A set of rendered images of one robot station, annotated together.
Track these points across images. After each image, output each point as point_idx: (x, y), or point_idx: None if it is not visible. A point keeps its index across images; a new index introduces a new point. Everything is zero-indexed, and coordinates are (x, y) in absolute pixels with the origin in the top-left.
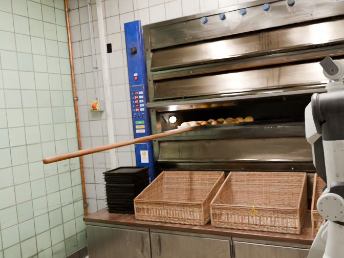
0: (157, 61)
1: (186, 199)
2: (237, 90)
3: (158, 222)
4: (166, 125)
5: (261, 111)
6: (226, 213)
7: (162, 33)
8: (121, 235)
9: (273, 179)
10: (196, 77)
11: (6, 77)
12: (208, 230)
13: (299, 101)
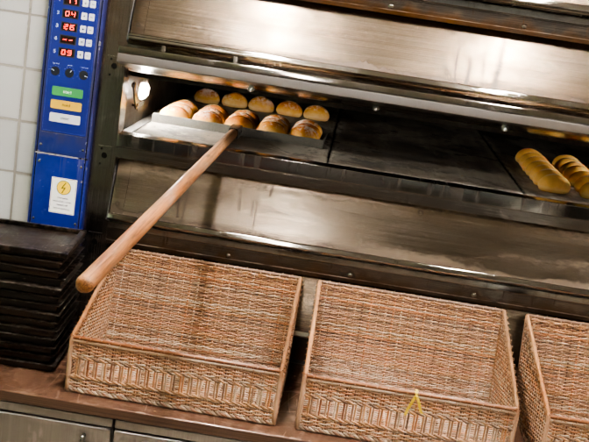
0: None
1: (180, 338)
2: (390, 76)
3: (144, 407)
4: (131, 109)
5: None
6: (341, 402)
7: None
8: (16, 431)
9: (427, 316)
10: (274, 3)
11: None
12: (292, 440)
13: (521, 133)
